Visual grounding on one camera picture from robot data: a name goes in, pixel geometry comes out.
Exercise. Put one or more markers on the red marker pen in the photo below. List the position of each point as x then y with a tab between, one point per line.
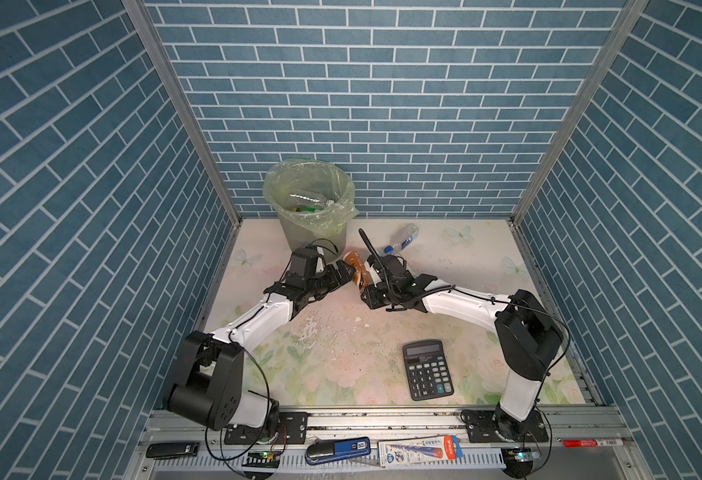
592	443

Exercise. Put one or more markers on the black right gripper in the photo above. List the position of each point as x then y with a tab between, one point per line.
369	299

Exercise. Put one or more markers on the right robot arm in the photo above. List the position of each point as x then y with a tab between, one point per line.
529	337

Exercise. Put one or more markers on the clear bottle blue cap tilted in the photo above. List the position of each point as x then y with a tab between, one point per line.
401	239

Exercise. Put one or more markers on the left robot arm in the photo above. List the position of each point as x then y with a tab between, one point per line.
206	382

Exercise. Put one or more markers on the blue black stapler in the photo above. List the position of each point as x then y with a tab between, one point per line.
329	451

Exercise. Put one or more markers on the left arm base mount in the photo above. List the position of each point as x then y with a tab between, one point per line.
288	427

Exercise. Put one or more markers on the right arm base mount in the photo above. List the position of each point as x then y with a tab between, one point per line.
495	426

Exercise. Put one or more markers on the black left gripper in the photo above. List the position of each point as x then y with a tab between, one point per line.
335	282

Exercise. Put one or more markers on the green Sprite bottle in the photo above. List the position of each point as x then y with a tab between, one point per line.
307	209

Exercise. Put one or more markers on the clear ribbed bottle white cap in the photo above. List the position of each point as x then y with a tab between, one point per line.
307	199

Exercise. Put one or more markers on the black remote device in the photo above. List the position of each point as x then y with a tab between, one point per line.
172	450

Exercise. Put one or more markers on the black desk calculator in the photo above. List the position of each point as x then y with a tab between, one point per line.
427	372

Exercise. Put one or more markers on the brown Nescafe coffee bottle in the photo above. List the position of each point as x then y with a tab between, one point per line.
357	270

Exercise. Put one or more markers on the aluminium rail frame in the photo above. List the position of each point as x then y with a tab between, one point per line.
531	459

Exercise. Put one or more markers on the white red pen package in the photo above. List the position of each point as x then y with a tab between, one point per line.
400	453

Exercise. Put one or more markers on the grey mesh waste bin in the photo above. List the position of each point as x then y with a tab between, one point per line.
315	234

